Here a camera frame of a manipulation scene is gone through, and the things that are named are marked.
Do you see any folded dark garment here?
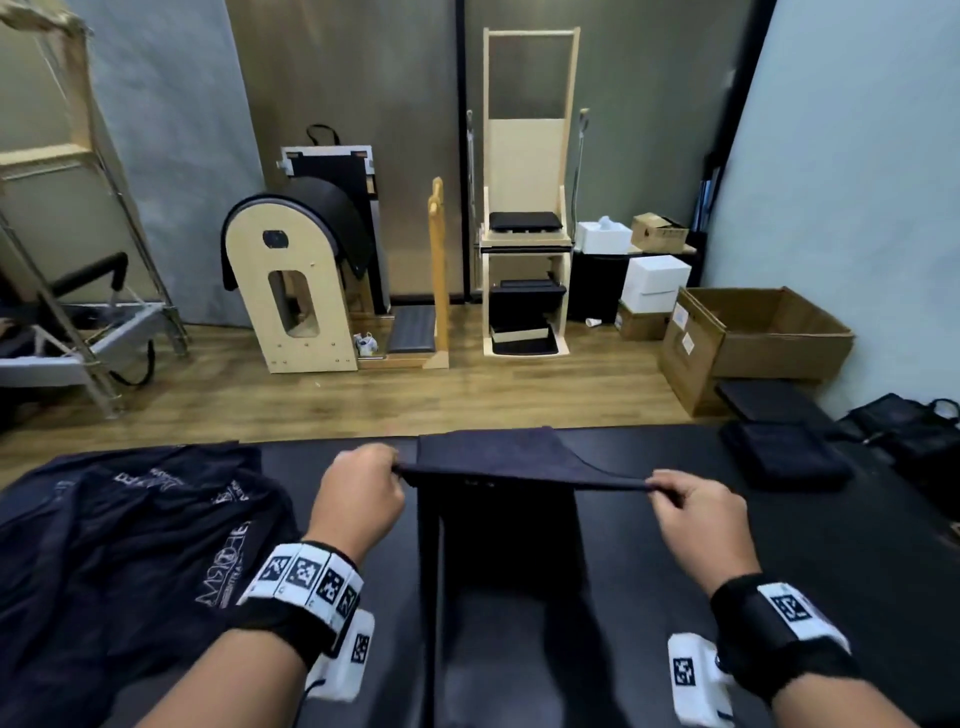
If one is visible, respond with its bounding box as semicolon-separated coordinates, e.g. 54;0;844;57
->
718;420;855;493

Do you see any pile of dark printed shirts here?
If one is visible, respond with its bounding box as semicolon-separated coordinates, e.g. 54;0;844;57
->
0;441;303;728

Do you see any small brown cardboard box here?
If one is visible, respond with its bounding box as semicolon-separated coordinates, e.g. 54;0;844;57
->
614;303;671;343

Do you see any person's left forearm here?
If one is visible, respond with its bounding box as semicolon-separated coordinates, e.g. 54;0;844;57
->
135;628;310;728

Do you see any open brown cardboard box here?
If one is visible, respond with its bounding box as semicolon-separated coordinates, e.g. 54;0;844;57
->
630;212;690;255

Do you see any black marker wristband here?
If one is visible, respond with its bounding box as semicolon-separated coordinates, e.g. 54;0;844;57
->
223;540;366;670
709;573;864;705

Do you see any white closed box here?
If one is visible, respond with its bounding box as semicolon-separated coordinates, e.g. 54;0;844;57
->
620;254;693;315

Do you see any large open cardboard box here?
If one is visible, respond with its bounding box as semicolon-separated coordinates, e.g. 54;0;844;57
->
658;285;856;418

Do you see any black bag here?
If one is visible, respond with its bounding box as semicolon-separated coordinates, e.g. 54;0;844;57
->
838;393;960;520

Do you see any metal frame exercise reformer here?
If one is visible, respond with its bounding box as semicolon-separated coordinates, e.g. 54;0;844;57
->
0;0;191;421

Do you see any person's right forearm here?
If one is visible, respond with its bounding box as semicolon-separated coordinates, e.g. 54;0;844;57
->
771;675;920;728

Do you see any person's right hand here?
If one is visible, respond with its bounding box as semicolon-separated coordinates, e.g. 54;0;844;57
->
645;468;763;598

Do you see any person's left hand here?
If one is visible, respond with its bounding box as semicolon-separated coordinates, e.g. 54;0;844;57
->
303;442;407;567

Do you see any tall wooden exercise chair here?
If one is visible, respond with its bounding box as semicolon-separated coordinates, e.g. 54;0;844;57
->
478;27;583;359

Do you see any black low cabinet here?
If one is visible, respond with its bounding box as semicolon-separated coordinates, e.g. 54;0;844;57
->
567;246;708;324

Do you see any white tissue box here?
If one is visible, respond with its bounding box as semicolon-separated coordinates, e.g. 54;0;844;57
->
573;215;634;257

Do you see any dark navy garment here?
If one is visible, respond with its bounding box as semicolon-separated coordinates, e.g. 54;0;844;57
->
393;426;676;728

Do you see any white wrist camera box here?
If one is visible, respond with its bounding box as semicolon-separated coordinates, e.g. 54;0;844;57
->
666;633;738;728
304;609;376;705

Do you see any wooden ladder barrel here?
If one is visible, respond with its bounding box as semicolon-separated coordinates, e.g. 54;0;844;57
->
220;175;452;375

